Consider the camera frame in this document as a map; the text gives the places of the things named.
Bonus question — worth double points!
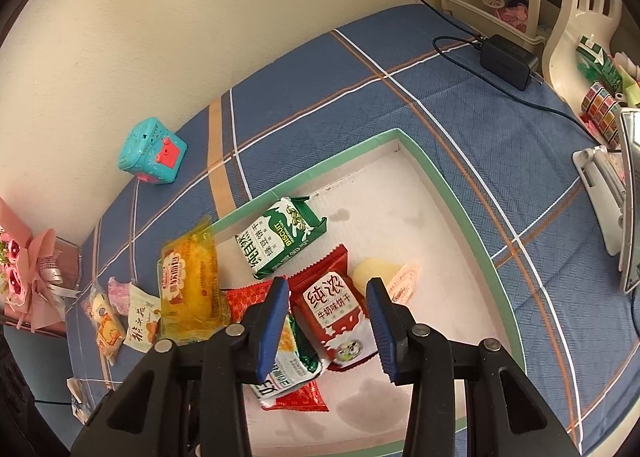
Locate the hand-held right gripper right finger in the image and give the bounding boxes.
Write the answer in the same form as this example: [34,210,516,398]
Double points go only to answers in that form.
[365,277,584,457]

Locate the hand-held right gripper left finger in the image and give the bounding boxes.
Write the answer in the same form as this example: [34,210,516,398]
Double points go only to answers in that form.
[70,277,291,457]

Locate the red gold-patterned cake packet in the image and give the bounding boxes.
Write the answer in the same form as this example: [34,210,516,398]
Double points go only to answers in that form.
[224,284,330,413]

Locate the green-white cracker packet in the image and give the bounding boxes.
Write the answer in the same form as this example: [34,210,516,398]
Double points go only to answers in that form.
[251,314,332,411]

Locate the red milk biscuit packet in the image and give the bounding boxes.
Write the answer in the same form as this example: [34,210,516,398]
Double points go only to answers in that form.
[289,244,379,371]

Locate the yellow cake packet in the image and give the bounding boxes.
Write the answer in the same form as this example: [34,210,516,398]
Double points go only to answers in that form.
[158,216,232,344]

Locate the white tray with green rim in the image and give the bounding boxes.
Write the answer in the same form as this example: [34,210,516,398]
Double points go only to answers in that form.
[156,128,529,457]

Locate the green and white biscuit packet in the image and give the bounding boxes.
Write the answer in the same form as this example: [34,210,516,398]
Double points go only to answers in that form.
[234,195,329,281]

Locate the pale yellow wrapped pastry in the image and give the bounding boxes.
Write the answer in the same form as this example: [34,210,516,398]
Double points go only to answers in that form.
[351,257,419,309]

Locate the cream packet with red lettering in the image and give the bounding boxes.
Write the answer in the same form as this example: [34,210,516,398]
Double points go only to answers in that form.
[122,283,164,354]

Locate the pink snack packet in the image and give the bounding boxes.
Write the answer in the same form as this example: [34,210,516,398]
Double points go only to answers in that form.
[108,276,134,314]

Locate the clear bread snack packet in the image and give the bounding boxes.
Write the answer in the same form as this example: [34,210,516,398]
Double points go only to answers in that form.
[81,288,127,367]

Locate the blue plaid bedsheet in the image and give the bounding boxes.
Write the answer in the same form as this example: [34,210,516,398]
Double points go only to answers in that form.
[65,4,640,457]

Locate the blue and white paper packet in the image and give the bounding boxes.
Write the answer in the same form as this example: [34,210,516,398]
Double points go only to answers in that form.
[66,376,89,424]

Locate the clear pink gift box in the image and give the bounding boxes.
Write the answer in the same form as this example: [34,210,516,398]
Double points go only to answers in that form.
[49,236,82,299]

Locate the teal toy box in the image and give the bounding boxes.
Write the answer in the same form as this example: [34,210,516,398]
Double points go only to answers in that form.
[117,119,189,186]

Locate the pink flower bouquet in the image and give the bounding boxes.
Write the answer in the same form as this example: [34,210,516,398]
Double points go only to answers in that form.
[0,196,82,334]

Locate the white stand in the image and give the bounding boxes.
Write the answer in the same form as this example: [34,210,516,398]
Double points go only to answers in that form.
[571,146,628,259]

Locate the silver laptop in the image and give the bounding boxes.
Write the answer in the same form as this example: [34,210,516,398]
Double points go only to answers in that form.
[616,108,640,295]

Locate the black power adapter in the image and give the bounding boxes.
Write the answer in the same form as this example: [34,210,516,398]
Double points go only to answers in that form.
[479,34,541,92]

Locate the colourful sticker strip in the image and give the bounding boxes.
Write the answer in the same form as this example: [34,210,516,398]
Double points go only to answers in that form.
[579,81,622,146]

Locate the pink items on shelf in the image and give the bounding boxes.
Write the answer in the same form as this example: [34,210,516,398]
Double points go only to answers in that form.
[492,0,532,34]

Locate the green carton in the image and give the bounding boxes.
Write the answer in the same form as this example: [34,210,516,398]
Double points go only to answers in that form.
[575,34,624,94]

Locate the cream plastic shelf rack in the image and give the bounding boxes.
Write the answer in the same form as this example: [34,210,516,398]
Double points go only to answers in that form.
[431,0,627,105]

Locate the thin black cable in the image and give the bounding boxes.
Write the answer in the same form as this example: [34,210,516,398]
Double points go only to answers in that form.
[31,394,77,408]

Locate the black adapter cable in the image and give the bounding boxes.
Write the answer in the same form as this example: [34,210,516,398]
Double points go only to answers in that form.
[371,0,603,145]

